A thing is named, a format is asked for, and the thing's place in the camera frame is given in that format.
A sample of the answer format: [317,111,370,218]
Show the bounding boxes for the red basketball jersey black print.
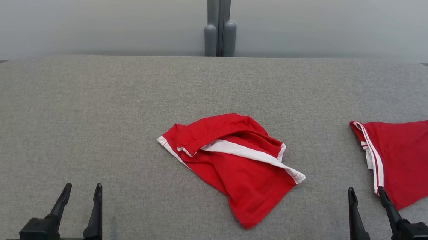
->
[344,110,428,213]

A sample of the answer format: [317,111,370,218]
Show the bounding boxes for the grey metal post round feet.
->
[202,0,239,59]

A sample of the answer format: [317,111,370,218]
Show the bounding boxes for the red shorts white waistband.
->
[151,108,310,234]

